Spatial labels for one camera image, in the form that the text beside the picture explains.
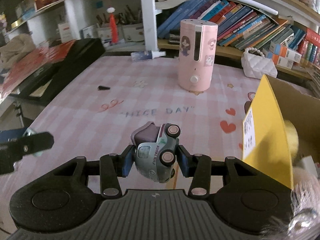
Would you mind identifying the orange blue box lower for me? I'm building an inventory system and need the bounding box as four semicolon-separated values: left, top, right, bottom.
262;49;293;69

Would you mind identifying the yellow tape roll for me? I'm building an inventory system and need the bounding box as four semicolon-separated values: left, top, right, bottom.
284;120;299;161

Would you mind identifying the teal toy truck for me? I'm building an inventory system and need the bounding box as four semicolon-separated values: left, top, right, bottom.
131;121;181;184

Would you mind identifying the pink checkered table mat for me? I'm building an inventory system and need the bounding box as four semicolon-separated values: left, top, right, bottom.
1;56;259;233

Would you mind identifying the white quilted pearl purse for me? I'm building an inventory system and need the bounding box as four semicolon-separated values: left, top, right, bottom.
241;47;278;80

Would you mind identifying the white bookshelf frame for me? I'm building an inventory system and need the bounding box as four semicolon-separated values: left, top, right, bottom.
0;0;320;81

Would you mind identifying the small spray bottle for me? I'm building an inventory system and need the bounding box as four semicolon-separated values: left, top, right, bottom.
131;50;166;62

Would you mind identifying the orange blue box upper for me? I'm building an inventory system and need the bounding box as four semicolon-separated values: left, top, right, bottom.
269;42;302;63

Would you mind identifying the small black cap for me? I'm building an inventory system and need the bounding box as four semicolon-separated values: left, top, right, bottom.
98;86;110;90

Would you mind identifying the pink cylindrical humidifier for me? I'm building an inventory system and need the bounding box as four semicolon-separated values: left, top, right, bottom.
177;19;218;93

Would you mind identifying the yellow cardboard box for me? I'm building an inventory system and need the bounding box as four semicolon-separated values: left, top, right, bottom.
242;75;319;189

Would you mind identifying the pink plush paw toy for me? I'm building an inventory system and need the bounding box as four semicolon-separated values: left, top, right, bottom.
261;167;319;239

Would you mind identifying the orange blue box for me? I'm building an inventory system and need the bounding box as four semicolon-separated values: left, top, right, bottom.
269;42;302;63
262;49;293;69

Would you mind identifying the red thick dictionary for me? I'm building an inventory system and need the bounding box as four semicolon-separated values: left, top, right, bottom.
304;28;320;47

